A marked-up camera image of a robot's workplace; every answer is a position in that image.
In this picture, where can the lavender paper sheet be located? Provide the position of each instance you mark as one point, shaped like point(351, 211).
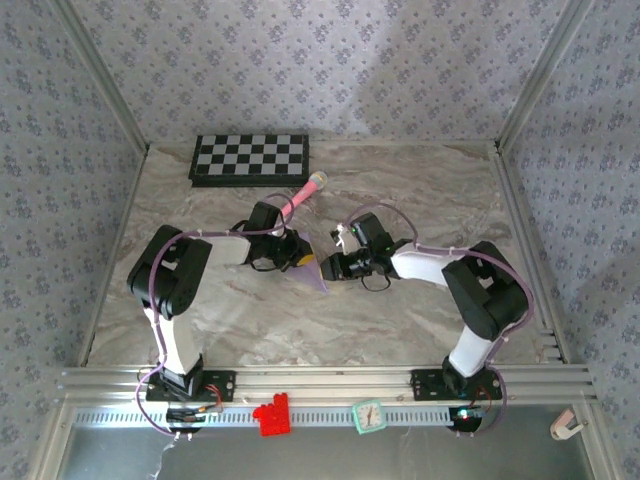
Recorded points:
point(311, 275)

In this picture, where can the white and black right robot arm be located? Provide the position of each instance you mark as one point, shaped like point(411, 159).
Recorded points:
point(470, 350)

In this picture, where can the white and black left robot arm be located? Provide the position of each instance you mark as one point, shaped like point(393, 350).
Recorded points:
point(175, 345)

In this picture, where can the small green square clock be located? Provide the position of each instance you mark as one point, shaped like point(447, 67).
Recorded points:
point(368, 416)

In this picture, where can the grey sheet metal shelf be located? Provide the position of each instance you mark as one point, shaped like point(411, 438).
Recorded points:
point(325, 457)

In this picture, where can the pink toy microphone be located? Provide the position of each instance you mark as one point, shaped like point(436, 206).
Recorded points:
point(307, 190)

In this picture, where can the black and white chessboard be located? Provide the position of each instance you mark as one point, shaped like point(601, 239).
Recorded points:
point(249, 160)

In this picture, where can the red toy brick block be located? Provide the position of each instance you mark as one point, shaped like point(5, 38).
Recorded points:
point(272, 416)

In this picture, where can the pink plastic hook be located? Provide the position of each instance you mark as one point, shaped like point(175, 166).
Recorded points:
point(564, 427)

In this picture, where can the aluminium mounting rail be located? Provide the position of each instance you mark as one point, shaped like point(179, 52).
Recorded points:
point(325, 382)

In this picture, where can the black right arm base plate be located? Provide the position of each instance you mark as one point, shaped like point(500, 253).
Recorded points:
point(425, 385)

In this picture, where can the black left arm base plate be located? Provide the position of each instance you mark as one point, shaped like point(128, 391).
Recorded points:
point(220, 387)

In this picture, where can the aluminium side rail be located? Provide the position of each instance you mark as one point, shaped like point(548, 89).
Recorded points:
point(115, 225)
point(530, 225)

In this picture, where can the aluminium frame post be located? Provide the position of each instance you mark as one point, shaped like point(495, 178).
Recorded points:
point(542, 75)

